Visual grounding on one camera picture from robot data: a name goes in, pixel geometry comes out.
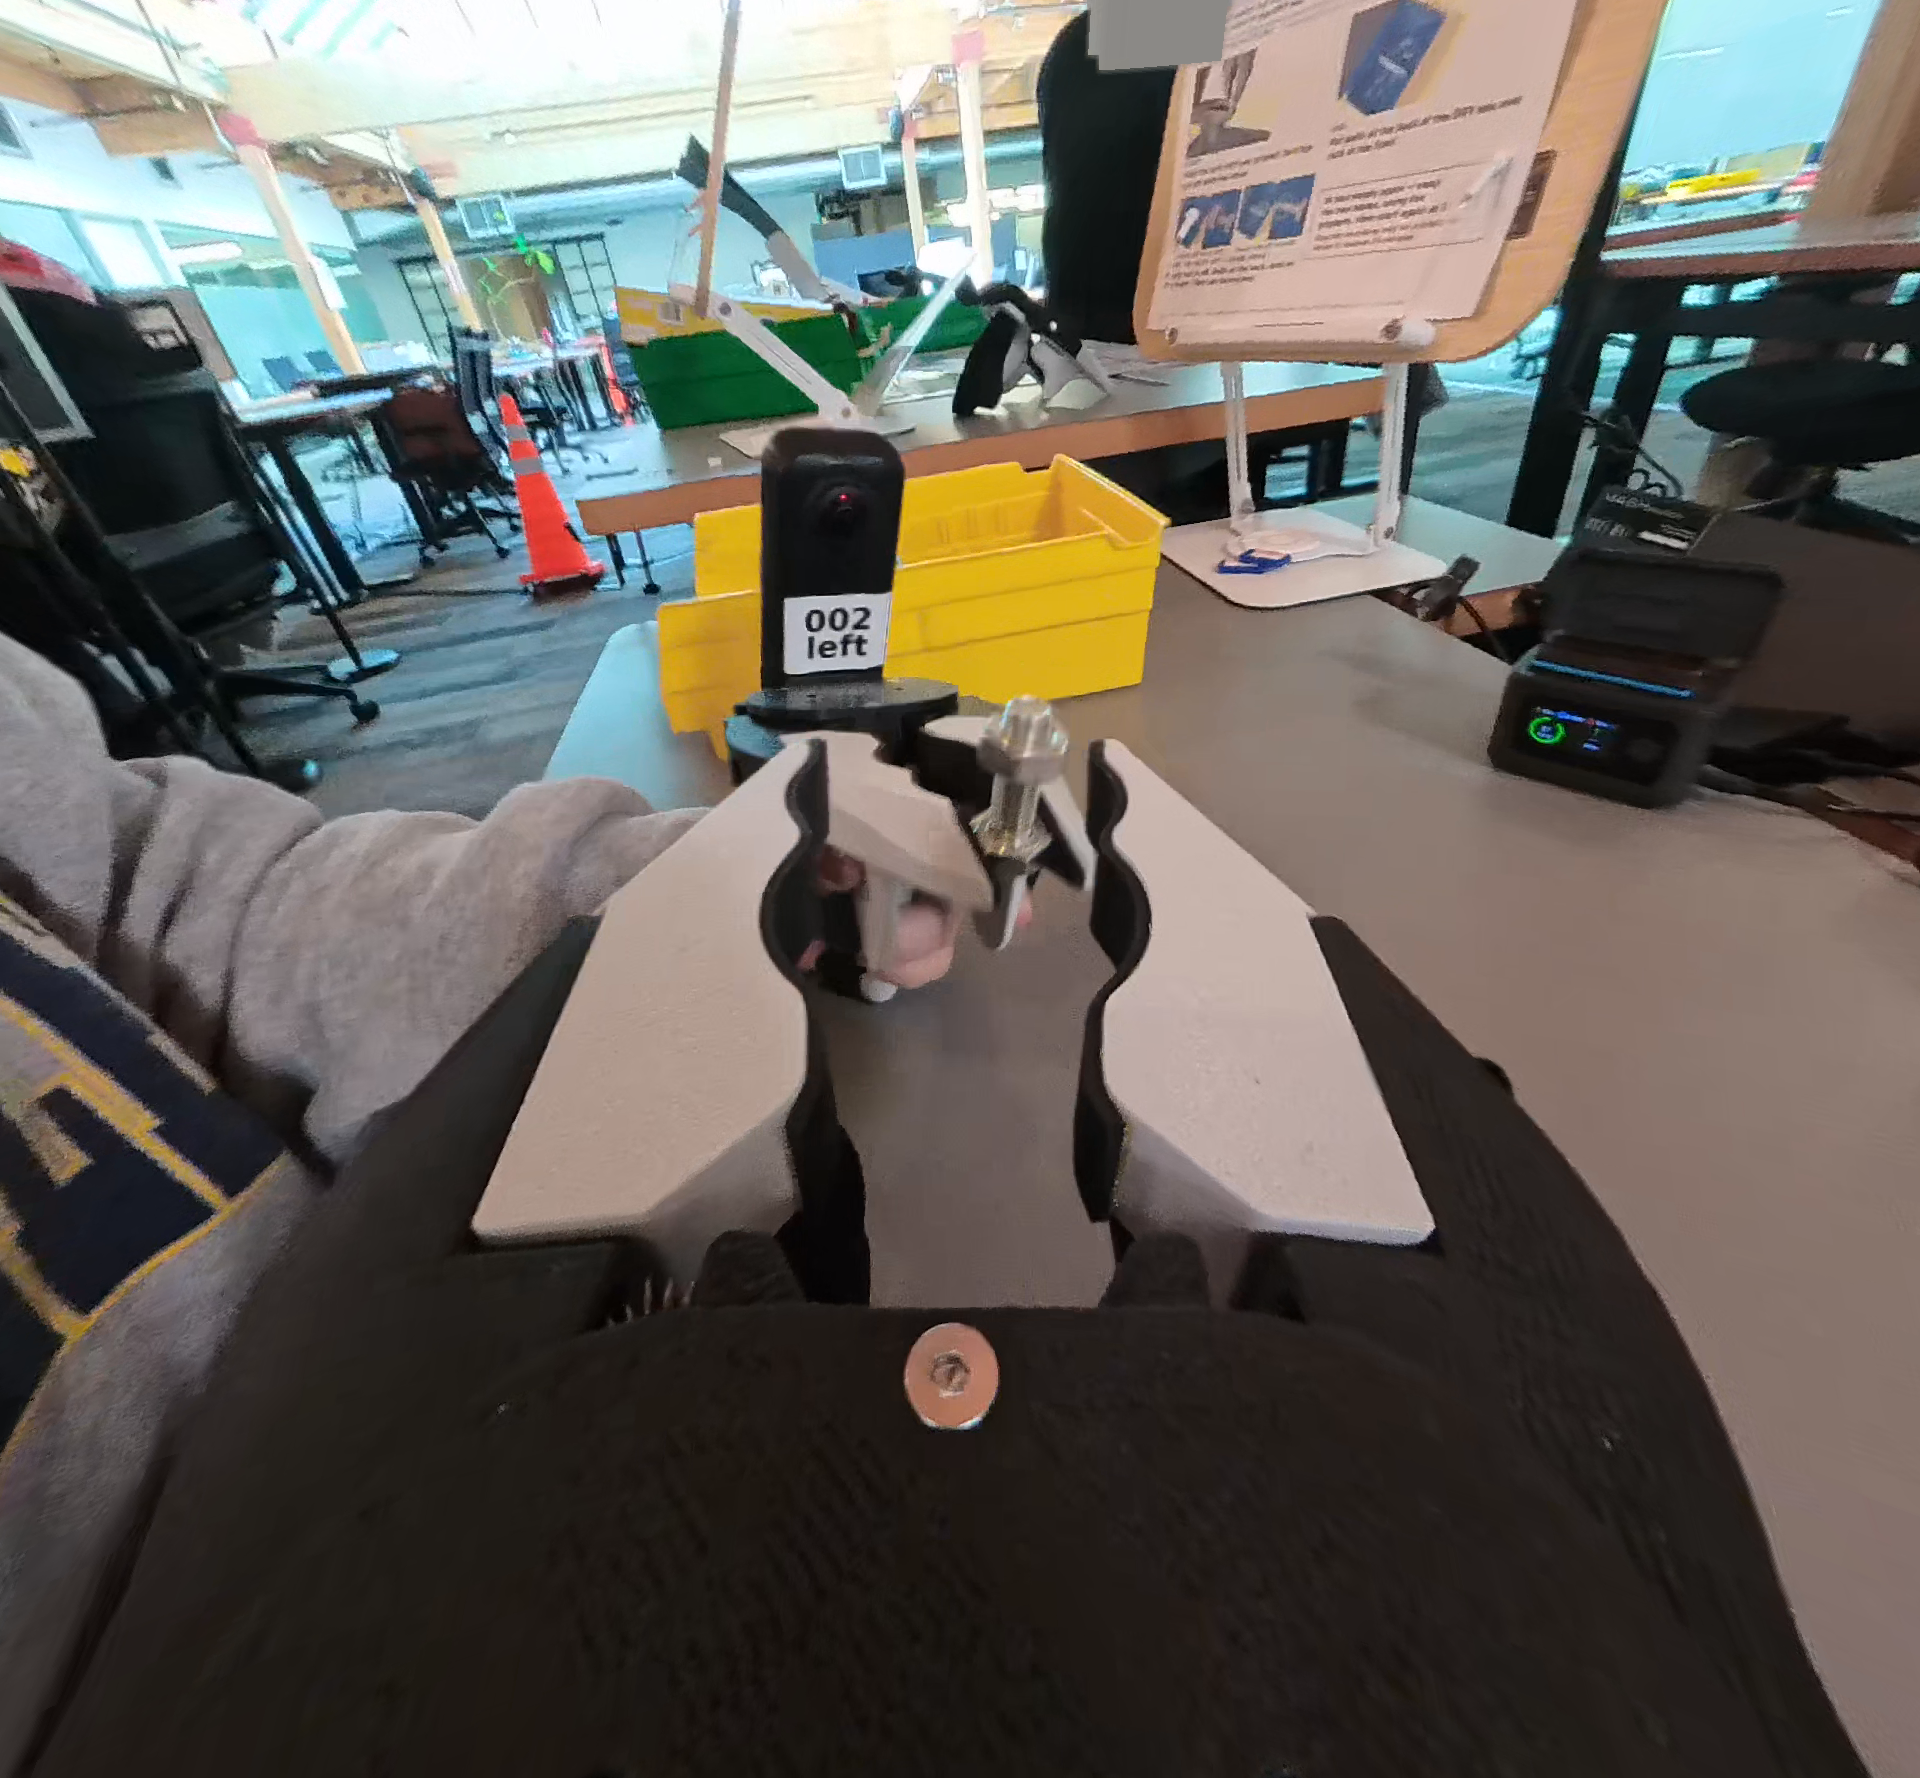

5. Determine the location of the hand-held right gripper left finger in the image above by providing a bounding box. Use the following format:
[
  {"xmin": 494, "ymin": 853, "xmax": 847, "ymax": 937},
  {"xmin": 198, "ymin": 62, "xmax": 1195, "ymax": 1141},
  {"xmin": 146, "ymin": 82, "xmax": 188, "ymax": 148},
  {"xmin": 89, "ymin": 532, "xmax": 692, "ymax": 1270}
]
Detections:
[{"xmin": 472, "ymin": 737, "xmax": 876, "ymax": 1308}]

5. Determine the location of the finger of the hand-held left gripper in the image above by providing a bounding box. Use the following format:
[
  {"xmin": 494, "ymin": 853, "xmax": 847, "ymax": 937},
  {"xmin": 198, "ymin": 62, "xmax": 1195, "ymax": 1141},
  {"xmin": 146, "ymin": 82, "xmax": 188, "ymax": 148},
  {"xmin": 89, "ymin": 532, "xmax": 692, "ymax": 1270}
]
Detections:
[
  {"xmin": 832, "ymin": 767, "xmax": 999, "ymax": 915},
  {"xmin": 985, "ymin": 767, "xmax": 1101, "ymax": 952}
]

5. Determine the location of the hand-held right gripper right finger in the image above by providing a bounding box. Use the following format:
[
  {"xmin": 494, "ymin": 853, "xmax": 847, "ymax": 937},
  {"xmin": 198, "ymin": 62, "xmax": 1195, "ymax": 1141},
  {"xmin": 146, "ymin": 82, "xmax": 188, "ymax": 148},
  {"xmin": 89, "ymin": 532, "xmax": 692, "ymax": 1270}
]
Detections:
[{"xmin": 1073, "ymin": 740, "xmax": 1438, "ymax": 1301}]

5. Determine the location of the steel bolt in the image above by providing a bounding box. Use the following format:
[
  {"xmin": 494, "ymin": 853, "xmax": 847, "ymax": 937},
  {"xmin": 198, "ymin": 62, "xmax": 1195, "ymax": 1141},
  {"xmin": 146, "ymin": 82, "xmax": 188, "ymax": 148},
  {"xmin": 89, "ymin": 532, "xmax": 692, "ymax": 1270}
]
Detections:
[{"xmin": 972, "ymin": 694, "xmax": 1075, "ymax": 862}]

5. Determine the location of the person's left forearm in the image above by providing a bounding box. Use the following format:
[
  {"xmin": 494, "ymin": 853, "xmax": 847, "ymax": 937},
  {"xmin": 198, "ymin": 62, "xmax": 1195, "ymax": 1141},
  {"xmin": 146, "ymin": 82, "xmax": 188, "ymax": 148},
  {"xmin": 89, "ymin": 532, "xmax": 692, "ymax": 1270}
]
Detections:
[{"xmin": 0, "ymin": 632, "xmax": 719, "ymax": 1186}]

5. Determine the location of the person's left hand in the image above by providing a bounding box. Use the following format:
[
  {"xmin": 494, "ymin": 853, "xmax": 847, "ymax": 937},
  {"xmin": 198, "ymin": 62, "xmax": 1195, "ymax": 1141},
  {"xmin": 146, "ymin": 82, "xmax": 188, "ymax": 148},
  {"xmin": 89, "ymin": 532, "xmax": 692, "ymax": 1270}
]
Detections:
[{"xmin": 795, "ymin": 850, "xmax": 965, "ymax": 991}]

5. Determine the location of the yellow plastic bin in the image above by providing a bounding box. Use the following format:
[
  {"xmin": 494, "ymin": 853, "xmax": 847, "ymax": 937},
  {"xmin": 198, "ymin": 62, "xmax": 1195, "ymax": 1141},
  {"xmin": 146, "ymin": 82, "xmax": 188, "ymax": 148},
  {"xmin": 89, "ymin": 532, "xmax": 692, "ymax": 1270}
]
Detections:
[{"xmin": 654, "ymin": 453, "xmax": 1170, "ymax": 740}]

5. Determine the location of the white board stand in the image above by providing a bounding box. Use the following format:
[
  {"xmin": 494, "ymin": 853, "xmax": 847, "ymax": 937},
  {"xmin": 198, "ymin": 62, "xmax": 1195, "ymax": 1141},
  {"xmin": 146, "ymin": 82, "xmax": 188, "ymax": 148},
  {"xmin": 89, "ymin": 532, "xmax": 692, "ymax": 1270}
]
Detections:
[{"xmin": 665, "ymin": 0, "xmax": 985, "ymax": 455}]

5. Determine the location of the orange traffic cone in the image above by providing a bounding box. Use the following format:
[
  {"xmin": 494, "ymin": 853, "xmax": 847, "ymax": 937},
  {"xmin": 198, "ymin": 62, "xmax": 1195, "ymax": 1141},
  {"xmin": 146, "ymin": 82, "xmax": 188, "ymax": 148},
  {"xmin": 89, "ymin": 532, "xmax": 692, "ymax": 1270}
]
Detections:
[{"xmin": 498, "ymin": 390, "xmax": 608, "ymax": 598}]

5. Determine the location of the green plastic bin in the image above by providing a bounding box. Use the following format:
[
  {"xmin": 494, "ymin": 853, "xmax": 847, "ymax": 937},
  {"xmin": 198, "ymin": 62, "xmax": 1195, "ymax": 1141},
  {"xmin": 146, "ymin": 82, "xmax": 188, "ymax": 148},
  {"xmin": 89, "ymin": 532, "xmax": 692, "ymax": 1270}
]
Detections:
[{"xmin": 626, "ymin": 297, "xmax": 997, "ymax": 435}]

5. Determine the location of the black and white tool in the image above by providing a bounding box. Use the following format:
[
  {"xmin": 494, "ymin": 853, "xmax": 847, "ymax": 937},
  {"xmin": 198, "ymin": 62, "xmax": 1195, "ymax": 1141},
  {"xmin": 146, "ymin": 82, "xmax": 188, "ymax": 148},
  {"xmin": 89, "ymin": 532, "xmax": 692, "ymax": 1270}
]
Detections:
[{"xmin": 952, "ymin": 279, "xmax": 1125, "ymax": 421}]

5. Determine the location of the long wooden table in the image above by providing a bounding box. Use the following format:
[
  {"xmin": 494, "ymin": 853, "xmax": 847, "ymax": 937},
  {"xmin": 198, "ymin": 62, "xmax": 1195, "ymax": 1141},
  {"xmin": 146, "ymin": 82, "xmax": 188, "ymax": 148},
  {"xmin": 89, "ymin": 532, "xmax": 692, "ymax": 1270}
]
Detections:
[{"xmin": 575, "ymin": 360, "xmax": 1394, "ymax": 594}]

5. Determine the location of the black charger case with screen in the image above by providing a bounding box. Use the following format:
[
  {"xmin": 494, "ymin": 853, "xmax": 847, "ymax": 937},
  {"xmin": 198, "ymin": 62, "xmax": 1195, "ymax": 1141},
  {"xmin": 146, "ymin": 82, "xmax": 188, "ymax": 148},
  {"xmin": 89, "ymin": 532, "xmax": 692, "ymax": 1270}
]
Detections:
[{"xmin": 1487, "ymin": 542, "xmax": 1792, "ymax": 811}]

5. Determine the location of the black office chair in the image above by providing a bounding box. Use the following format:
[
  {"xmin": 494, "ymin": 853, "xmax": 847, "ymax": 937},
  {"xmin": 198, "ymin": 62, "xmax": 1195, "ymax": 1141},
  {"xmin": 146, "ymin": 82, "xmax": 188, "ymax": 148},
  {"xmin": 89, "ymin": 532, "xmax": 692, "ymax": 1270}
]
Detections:
[
  {"xmin": 0, "ymin": 285, "xmax": 383, "ymax": 794},
  {"xmin": 373, "ymin": 383, "xmax": 518, "ymax": 567}
]

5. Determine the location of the person's grey sweatshirt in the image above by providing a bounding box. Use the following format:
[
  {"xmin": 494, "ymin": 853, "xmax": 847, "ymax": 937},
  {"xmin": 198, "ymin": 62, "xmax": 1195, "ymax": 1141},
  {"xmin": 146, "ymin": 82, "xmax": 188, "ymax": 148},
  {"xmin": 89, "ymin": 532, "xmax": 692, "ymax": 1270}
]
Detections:
[{"xmin": 0, "ymin": 879, "xmax": 338, "ymax": 1778}]

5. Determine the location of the small black box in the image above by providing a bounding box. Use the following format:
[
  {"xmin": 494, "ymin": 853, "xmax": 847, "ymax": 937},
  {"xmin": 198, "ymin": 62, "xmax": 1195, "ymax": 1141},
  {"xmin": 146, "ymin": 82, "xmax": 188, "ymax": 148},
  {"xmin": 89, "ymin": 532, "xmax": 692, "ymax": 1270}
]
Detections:
[{"xmin": 1560, "ymin": 493, "xmax": 1716, "ymax": 560}]

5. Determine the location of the wooden instruction board stand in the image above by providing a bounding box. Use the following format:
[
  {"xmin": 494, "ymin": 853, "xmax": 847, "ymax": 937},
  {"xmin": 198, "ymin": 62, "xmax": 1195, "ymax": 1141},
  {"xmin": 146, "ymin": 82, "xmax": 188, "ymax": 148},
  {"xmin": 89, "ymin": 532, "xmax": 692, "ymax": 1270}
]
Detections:
[{"xmin": 1132, "ymin": 0, "xmax": 1714, "ymax": 610}]

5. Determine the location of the black stool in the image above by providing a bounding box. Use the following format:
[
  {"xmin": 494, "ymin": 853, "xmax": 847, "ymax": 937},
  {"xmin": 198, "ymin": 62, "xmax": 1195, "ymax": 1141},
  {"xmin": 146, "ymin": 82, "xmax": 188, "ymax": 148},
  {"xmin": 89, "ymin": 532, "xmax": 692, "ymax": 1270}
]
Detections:
[{"xmin": 1677, "ymin": 356, "xmax": 1920, "ymax": 499}]

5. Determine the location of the desk with black legs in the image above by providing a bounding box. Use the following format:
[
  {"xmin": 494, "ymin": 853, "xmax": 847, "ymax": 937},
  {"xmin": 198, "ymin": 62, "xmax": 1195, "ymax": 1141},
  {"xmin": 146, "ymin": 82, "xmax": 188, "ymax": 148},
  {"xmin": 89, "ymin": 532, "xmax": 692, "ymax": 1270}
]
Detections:
[{"xmin": 1505, "ymin": 212, "xmax": 1920, "ymax": 543}]

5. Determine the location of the black cable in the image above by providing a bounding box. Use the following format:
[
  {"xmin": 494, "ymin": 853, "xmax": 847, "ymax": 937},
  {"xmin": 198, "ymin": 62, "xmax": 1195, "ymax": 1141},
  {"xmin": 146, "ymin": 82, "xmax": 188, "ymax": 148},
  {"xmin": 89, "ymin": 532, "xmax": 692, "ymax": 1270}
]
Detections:
[{"xmin": 1401, "ymin": 553, "xmax": 1520, "ymax": 665}]

